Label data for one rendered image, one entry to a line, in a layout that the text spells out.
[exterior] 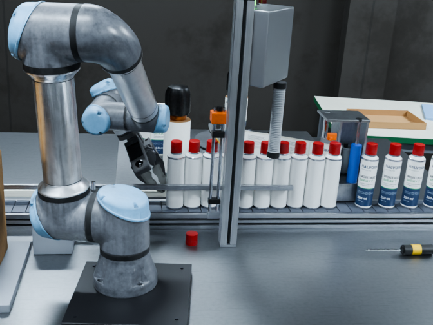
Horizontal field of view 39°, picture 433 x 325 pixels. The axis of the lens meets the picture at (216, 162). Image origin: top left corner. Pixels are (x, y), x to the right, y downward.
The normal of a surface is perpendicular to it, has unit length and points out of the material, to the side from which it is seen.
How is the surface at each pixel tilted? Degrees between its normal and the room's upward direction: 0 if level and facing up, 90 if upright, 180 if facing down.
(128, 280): 71
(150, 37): 90
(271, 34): 90
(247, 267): 0
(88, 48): 110
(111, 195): 6
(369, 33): 90
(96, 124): 98
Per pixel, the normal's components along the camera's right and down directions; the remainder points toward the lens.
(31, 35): -0.12, 0.32
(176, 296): 0.03, -0.94
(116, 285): -0.08, 0.04
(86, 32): 0.11, 0.18
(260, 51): -0.47, 0.28
